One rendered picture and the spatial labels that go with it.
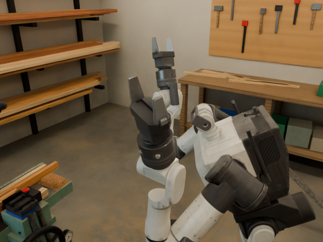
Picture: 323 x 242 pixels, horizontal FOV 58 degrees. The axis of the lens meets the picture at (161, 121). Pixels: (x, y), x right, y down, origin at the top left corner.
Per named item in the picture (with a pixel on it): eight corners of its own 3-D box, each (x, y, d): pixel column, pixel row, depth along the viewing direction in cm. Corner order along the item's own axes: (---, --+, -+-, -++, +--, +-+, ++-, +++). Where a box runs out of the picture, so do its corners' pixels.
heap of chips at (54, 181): (56, 190, 147) (55, 184, 145) (37, 183, 153) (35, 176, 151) (69, 181, 154) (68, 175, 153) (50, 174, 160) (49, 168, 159)
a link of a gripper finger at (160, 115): (163, 93, 58) (167, 117, 62) (149, 99, 57) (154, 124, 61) (167, 96, 57) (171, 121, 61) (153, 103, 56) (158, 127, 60)
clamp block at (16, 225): (25, 240, 121) (21, 223, 118) (4, 229, 127) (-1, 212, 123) (53, 218, 133) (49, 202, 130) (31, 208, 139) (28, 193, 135)
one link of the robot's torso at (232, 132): (281, 160, 127) (254, 88, 114) (315, 214, 95) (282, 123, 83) (216, 183, 133) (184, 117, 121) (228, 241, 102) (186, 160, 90)
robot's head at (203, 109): (217, 121, 109) (207, 101, 106) (220, 133, 99) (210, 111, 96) (200, 127, 110) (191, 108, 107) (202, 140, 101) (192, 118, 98)
